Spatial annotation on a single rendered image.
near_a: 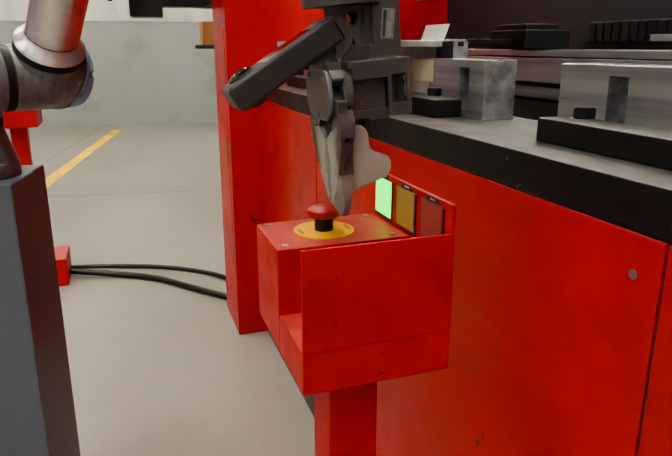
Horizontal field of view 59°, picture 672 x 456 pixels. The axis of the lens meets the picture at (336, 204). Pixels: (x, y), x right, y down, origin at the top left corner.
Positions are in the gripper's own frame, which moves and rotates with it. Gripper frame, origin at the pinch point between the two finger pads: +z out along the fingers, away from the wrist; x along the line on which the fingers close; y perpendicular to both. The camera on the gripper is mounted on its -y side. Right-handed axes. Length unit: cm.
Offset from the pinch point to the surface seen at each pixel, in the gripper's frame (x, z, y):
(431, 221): -1.3, 3.3, 9.9
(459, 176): 15.0, 3.9, 22.8
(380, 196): 12.1, 3.8, 9.8
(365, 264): -4.8, 5.0, 0.9
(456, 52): 41, -11, 38
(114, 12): 774, -59, -17
